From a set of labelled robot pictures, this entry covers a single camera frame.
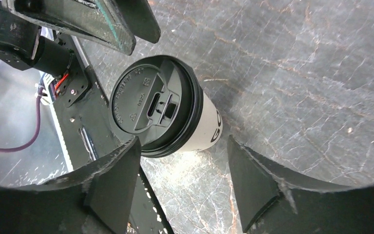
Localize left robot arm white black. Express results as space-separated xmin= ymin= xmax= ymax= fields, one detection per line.
xmin=0 ymin=0 xmax=161 ymax=77

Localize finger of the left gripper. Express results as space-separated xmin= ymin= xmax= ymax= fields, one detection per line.
xmin=1 ymin=0 xmax=136 ymax=55
xmin=113 ymin=0 xmax=161 ymax=43

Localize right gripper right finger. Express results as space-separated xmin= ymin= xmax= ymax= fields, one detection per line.
xmin=227 ymin=136 xmax=374 ymax=234

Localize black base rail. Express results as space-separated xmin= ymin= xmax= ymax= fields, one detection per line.
xmin=53 ymin=33 xmax=173 ymax=234

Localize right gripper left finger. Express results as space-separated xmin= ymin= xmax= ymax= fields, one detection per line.
xmin=0 ymin=137 xmax=141 ymax=234

